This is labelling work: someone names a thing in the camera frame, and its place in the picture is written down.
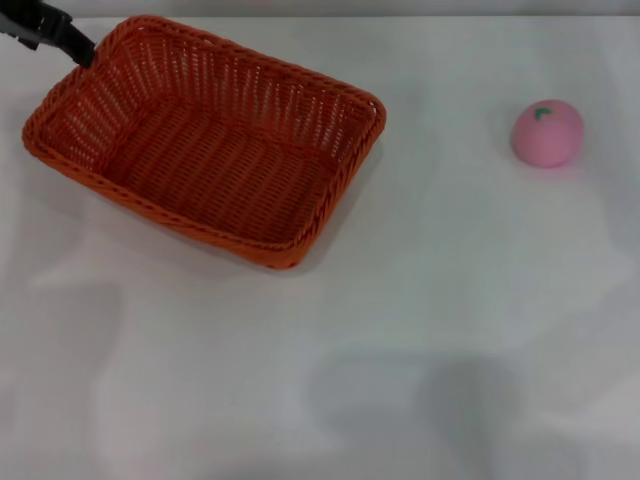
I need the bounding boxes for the orange woven plastic basket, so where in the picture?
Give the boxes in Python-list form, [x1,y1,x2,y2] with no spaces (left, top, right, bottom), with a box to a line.
[21,14,388,272]

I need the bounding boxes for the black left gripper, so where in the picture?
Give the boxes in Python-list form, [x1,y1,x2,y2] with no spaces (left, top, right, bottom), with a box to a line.
[0,0,97,69]

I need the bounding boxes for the pink toy fruit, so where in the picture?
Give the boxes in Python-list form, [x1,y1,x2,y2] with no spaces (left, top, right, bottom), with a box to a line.
[509,99,586,170]

